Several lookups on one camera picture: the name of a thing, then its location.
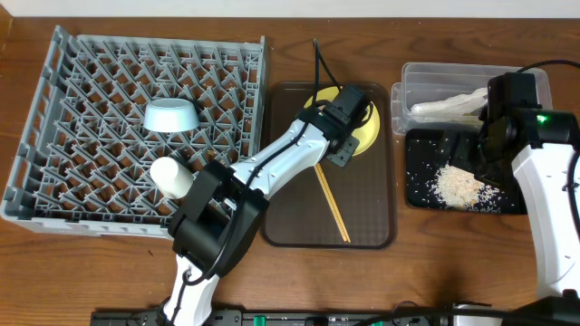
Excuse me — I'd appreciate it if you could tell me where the wooden chopstick right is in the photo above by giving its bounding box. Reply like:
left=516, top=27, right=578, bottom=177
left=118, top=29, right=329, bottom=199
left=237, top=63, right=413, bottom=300
left=316, top=162, right=352, bottom=243

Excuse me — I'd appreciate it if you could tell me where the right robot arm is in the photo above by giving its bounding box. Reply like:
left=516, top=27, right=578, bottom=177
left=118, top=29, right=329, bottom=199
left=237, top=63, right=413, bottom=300
left=441, top=72, right=579, bottom=325

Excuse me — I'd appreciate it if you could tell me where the yellow plate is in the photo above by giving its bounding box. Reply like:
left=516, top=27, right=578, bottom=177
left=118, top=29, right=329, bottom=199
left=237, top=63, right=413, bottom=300
left=317, top=86, right=381, bottom=156

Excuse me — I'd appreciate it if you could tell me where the black waste tray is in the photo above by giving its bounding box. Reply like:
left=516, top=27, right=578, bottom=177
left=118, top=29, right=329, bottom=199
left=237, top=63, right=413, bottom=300
left=405, top=129, right=527, bottom=215

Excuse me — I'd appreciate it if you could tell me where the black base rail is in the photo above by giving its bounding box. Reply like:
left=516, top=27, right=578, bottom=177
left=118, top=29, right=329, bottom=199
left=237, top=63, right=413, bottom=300
left=89, top=307, right=454, bottom=326

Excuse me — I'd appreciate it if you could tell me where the clear plastic bin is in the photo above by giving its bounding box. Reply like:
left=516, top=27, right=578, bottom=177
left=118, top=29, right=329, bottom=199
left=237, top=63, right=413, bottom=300
left=390, top=62, right=554, bottom=136

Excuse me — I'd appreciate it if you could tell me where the dark brown serving tray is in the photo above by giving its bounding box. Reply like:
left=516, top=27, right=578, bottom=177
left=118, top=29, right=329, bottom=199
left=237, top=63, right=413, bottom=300
left=260, top=82, right=397, bottom=249

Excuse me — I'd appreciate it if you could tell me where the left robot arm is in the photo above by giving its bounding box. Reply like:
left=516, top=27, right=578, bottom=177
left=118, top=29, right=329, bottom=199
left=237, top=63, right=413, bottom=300
left=159, top=84, right=372, bottom=325

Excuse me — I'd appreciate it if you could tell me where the wooden chopstick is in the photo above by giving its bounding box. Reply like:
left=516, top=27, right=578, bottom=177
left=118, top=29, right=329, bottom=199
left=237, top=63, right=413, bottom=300
left=314, top=163, right=349, bottom=244
left=316, top=162, right=352, bottom=243

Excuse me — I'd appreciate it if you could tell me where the rice food waste pile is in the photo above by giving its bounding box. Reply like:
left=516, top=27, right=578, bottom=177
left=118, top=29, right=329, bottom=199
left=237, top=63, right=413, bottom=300
left=429, top=165, right=501, bottom=211

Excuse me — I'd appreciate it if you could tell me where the light blue bowl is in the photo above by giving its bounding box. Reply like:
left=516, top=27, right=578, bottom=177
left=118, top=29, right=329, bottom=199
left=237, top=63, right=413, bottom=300
left=143, top=98, right=199, bottom=133

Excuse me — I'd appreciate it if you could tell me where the white cup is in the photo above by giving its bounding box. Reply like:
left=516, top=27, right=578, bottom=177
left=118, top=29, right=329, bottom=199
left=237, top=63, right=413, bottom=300
left=150, top=157, right=194, bottom=199

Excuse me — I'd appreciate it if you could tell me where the grey dishwasher rack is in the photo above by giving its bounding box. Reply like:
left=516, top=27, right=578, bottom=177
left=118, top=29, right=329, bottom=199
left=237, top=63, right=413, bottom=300
left=1, top=27, right=267, bottom=238

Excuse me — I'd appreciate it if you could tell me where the wooden chopstick left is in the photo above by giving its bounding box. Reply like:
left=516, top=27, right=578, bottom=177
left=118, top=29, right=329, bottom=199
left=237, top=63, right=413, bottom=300
left=314, top=163, right=349, bottom=244

